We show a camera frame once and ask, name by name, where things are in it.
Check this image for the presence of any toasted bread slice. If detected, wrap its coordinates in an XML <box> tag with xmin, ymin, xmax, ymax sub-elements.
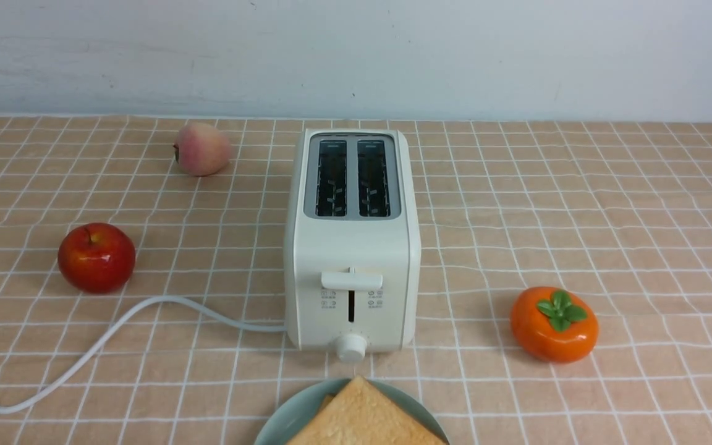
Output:
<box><xmin>287</xmin><ymin>376</ymin><xmax>447</xmax><ymax>444</ymax></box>
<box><xmin>318</xmin><ymin>394</ymin><xmax>336</xmax><ymax>411</ymax></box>

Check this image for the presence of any white two-slot toaster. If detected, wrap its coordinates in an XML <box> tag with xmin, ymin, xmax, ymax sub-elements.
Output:
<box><xmin>282</xmin><ymin>129</ymin><xmax>422</xmax><ymax>363</ymax></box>

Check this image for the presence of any pink peach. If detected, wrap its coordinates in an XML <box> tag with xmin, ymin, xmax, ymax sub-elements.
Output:
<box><xmin>173</xmin><ymin>123</ymin><xmax>234</xmax><ymax>177</ymax></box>

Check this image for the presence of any light green plate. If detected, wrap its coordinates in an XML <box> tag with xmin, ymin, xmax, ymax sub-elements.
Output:
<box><xmin>253</xmin><ymin>378</ymin><xmax>450</xmax><ymax>444</ymax></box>

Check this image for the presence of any orange persimmon with green leaf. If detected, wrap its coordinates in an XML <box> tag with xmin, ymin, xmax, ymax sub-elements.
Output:
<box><xmin>509</xmin><ymin>286</ymin><xmax>600</xmax><ymax>363</ymax></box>

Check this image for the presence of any red apple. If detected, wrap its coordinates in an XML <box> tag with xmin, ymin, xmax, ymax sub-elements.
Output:
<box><xmin>57</xmin><ymin>222</ymin><xmax>137</xmax><ymax>295</ymax></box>

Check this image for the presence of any checkered orange tablecloth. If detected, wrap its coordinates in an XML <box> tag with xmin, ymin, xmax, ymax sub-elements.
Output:
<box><xmin>0</xmin><ymin>116</ymin><xmax>712</xmax><ymax>444</ymax></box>

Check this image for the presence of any white power cable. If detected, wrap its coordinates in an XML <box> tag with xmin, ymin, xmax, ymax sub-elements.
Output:
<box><xmin>0</xmin><ymin>295</ymin><xmax>287</xmax><ymax>415</ymax></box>

